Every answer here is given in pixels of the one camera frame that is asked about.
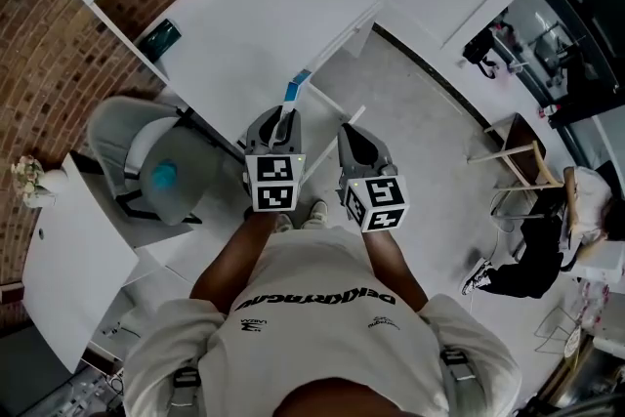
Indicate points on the black framed window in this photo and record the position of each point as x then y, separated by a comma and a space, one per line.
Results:
586, 14

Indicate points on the grey shell chair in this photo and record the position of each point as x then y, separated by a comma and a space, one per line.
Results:
161, 200

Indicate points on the blue crumpled cloth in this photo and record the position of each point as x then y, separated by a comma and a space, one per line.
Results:
163, 175

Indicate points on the white vase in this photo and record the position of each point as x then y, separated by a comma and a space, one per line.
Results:
54, 180

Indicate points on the wooden chair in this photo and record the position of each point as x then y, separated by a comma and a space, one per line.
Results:
522, 146

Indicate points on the person's right shoe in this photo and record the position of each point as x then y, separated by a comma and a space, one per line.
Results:
315, 215

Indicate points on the person's left shoe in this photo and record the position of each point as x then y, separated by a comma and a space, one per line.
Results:
284, 222

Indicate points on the dark green box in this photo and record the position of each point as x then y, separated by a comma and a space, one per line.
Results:
160, 39

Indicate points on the white shelf desk unit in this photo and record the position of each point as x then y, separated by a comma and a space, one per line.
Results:
244, 39

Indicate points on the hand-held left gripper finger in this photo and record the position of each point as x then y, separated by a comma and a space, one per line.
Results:
296, 137
258, 134

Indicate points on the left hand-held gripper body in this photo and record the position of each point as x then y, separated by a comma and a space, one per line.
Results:
273, 183

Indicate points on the black bag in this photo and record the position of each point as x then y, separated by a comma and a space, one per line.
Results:
483, 51

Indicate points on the white cabinet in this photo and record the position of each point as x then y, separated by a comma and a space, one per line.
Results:
73, 259

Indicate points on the brown picture frame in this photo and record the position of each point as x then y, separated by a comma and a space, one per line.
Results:
11, 292

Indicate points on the person's right forearm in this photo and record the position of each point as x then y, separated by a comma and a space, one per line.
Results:
390, 268

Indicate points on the person's shoe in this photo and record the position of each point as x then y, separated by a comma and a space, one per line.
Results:
315, 215
284, 222

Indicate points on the pale flower bouquet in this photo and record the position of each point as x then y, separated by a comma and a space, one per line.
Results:
27, 178

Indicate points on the person's left forearm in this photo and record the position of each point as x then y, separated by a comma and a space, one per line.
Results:
234, 259

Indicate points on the grey metal cabinet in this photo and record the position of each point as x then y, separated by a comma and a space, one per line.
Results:
34, 376

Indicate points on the person's white shirt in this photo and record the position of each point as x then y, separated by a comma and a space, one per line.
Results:
317, 332

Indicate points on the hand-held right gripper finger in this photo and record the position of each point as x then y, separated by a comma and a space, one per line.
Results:
382, 157
345, 154

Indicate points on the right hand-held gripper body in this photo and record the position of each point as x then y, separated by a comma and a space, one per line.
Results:
378, 200

